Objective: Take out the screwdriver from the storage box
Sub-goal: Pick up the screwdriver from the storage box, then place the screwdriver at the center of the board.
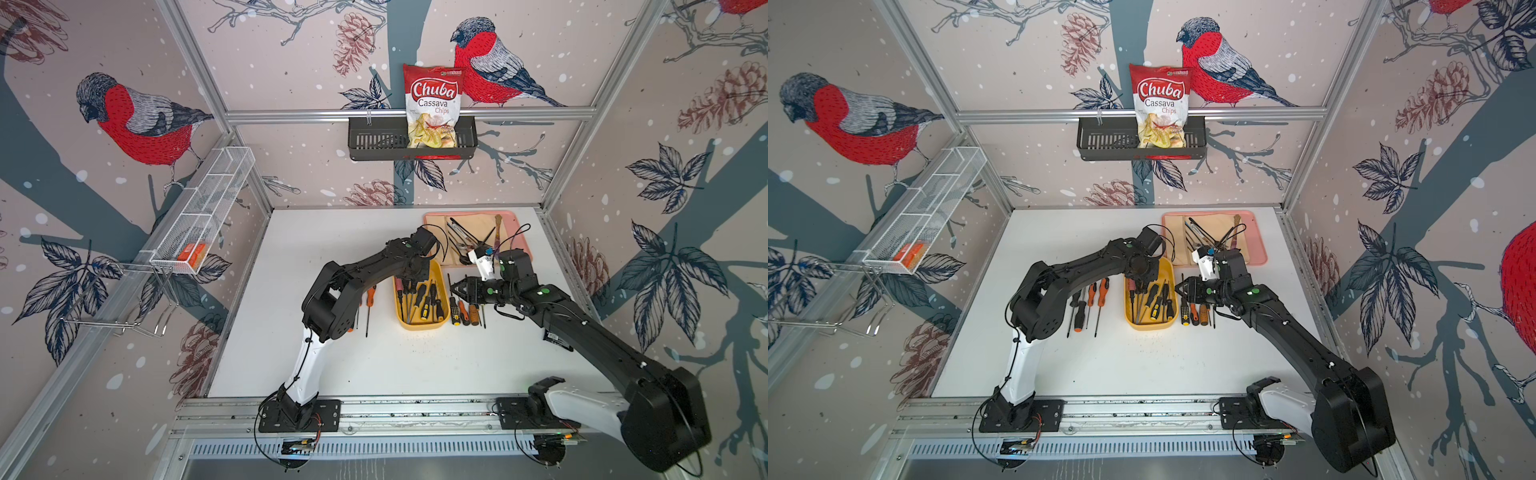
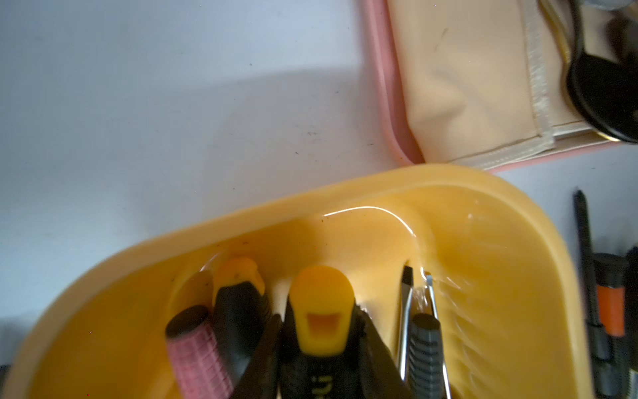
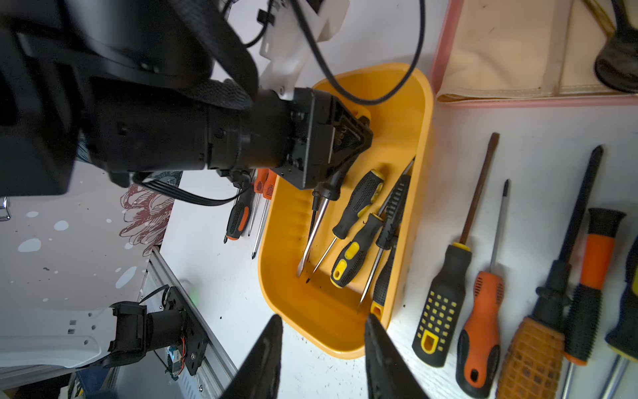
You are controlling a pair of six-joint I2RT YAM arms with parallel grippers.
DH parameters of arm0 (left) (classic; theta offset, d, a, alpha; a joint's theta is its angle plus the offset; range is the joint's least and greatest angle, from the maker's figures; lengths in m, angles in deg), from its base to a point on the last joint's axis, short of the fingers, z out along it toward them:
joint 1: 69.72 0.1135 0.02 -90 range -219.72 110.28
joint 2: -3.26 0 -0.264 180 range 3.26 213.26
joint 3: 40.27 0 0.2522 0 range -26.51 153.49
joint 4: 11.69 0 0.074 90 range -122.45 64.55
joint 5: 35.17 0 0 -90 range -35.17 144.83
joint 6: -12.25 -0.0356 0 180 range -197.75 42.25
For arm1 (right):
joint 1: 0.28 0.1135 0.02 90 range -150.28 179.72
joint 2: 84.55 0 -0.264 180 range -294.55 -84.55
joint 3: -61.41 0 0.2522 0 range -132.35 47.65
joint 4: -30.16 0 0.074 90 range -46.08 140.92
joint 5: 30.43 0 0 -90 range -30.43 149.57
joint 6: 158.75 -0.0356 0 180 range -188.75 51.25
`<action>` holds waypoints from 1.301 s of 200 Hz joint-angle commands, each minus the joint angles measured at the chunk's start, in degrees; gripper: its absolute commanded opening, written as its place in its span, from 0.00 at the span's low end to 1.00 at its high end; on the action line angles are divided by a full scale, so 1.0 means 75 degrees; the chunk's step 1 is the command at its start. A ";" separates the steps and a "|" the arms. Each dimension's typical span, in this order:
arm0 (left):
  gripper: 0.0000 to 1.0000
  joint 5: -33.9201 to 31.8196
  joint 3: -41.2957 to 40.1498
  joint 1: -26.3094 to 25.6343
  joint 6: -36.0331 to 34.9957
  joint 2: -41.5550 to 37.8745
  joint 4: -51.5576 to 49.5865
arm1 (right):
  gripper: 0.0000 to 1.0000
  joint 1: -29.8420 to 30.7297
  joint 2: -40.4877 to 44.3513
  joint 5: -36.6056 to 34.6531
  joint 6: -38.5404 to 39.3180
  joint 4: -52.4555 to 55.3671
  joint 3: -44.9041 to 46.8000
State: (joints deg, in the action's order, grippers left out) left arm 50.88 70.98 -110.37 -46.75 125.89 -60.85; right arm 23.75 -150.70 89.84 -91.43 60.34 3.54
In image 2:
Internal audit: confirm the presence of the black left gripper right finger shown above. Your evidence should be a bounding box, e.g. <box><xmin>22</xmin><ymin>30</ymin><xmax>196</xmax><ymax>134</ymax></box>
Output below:
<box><xmin>357</xmin><ymin>306</ymin><xmax>414</xmax><ymax>398</ymax></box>

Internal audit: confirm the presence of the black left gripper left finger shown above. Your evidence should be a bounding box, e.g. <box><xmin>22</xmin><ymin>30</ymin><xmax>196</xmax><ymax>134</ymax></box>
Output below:
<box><xmin>230</xmin><ymin>314</ymin><xmax>282</xmax><ymax>399</ymax></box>

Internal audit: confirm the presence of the thin black precision screwdriver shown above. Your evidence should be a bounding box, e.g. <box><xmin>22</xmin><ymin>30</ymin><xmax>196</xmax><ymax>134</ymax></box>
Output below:
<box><xmin>408</xmin><ymin>271</ymin><xmax>452</xmax><ymax>398</ymax></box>

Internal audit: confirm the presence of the pink handled screwdriver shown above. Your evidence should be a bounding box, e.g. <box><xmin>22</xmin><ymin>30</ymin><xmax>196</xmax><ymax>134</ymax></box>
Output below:
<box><xmin>164</xmin><ymin>305</ymin><xmax>234</xmax><ymax>398</ymax></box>

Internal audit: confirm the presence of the large black yellow-capped screwdriver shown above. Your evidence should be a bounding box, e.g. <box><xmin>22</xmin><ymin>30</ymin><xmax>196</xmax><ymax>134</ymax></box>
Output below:
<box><xmin>212</xmin><ymin>257</ymin><xmax>272</xmax><ymax>386</ymax></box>

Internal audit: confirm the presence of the black yellow deli screwdriver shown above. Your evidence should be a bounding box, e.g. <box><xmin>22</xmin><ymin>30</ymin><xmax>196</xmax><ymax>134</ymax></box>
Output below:
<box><xmin>279</xmin><ymin>265</ymin><xmax>360</xmax><ymax>398</ymax></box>

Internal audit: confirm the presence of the brown handled screwdriver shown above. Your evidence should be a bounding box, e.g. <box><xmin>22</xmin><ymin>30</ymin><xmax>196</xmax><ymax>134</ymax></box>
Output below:
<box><xmin>573</xmin><ymin>189</ymin><xmax>621</xmax><ymax>398</ymax></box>

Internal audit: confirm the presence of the slim orange black screwdriver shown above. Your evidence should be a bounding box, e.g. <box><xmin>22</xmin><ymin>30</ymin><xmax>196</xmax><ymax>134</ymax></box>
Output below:
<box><xmin>593</xmin><ymin>253</ymin><xmax>629</xmax><ymax>398</ymax></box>

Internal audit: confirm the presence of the small black yellow screwdriver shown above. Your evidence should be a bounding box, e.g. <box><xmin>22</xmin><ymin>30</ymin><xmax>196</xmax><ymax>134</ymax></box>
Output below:
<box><xmin>396</xmin><ymin>264</ymin><xmax>414</xmax><ymax>381</ymax></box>

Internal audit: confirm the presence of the yellow plastic storage box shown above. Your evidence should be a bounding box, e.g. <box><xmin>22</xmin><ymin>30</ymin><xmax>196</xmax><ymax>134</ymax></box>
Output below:
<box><xmin>2</xmin><ymin>165</ymin><xmax>594</xmax><ymax>398</ymax></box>

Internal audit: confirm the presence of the pink plastic tray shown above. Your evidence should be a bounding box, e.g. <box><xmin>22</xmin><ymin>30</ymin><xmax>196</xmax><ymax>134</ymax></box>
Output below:
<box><xmin>362</xmin><ymin>1</ymin><xmax>618</xmax><ymax>171</ymax></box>

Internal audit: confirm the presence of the beige cloth on tray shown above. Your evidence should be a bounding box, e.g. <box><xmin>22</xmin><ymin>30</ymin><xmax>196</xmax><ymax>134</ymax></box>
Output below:
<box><xmin>387</xmin><ymin>1</ymin><xmax>602</xmax><ymax>170</ymax></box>

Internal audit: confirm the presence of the black spoon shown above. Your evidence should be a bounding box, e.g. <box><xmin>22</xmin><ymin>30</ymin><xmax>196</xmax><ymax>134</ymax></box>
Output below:
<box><xmin>566</xmin><ymin>1</ymin><xmax>637</xmax><ymax>144</ymax></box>

